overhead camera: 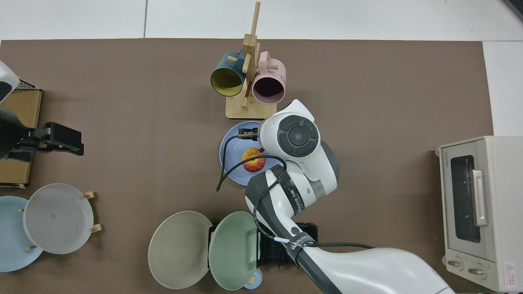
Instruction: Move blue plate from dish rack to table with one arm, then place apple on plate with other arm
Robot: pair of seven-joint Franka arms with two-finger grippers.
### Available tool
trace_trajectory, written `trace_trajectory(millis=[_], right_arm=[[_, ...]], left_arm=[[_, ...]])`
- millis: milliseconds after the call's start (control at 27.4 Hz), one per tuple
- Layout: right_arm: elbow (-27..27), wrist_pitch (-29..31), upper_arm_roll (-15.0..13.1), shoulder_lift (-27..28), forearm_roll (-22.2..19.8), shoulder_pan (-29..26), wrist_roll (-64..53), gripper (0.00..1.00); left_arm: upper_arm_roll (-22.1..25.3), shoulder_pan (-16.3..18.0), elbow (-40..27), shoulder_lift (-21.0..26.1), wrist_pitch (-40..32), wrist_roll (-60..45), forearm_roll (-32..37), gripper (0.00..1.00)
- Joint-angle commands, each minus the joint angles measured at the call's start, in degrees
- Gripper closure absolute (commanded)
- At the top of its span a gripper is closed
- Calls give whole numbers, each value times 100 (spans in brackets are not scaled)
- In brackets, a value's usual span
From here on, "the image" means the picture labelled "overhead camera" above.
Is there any wooden plate rack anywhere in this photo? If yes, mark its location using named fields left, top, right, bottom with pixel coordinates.
left=18, top=190, right=103, bottom=250

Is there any red yellow apple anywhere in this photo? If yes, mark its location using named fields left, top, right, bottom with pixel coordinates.
left=242, top=148, right=266, bottom=173

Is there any dark blue cup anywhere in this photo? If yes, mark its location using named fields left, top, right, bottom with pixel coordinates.
left=210, top=51, right=248, bottom=97

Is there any green plate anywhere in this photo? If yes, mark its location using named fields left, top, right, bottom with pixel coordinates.
left=208, top=211, right=259, bottom=291

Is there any black dish rack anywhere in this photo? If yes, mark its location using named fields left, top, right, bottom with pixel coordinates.
left=208, top=223, right=318, bottom=270

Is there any pale toaster oven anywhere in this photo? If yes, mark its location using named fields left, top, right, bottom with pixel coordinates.
left=435, top=136, right=523, bottom=293

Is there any brown table cloth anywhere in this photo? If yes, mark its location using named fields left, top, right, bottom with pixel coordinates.
left=0, top=39, right=494, bottom=294

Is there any grey plate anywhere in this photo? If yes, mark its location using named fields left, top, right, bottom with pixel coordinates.
left=22, top=183, right=94, bottom=254

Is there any pink cup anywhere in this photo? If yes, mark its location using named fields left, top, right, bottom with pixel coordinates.
left=252, top=51, right=286, bottom=105

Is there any small blue round thing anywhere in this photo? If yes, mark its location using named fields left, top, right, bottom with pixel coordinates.
left=243, top=267, right=263, bottom=290

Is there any beige plate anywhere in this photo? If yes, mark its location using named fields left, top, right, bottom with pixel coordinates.
left=148, top=211, right=214, bottom=290

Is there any light blue plate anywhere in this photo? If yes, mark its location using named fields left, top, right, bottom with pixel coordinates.
left=0, top=196, right=43, bottom=272

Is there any wire basket with wooden floor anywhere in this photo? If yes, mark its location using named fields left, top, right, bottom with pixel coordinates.
left=0, top=80, right=42, bottom=188

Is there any wooden cup stand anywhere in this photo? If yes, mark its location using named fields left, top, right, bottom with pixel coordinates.
left=226, top=1, right=278, bottom=120

